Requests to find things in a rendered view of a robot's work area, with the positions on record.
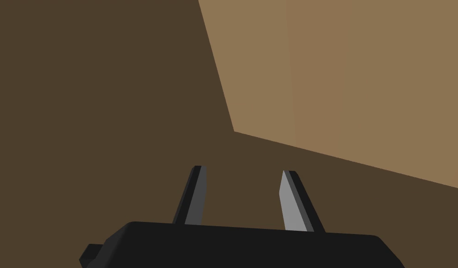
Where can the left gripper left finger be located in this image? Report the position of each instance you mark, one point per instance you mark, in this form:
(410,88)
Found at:
(194,201)

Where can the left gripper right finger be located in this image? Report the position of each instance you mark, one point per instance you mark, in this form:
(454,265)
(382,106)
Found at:
(296,208)

